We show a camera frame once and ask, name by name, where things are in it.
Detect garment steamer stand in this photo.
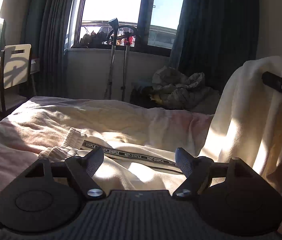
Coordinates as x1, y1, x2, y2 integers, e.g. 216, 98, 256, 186
103, 17, 139, 102

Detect cream knit trousers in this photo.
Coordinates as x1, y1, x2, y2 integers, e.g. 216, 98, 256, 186
39, 56, 282, 192

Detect teal curtain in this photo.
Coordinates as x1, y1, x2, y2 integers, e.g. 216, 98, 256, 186
20, 0, 73, 97
168, 0, 259, 92

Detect white black chair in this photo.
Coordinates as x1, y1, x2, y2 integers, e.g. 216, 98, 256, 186
0, 44, 32, 117

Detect pastel bed sheet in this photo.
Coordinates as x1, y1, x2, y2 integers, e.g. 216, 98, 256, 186
0, 95, 282, 240

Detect window frame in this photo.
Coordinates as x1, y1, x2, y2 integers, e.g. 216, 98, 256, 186
69, 0, 184, 57

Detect right teal curtain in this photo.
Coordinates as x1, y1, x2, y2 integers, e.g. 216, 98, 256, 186
168, 0, 259, 92

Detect left teal curtain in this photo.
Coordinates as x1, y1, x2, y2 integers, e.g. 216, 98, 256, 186
20, 0, 73, 97

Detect beige puffer jacket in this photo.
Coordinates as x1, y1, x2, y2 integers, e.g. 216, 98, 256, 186
151, 67, 220, 115

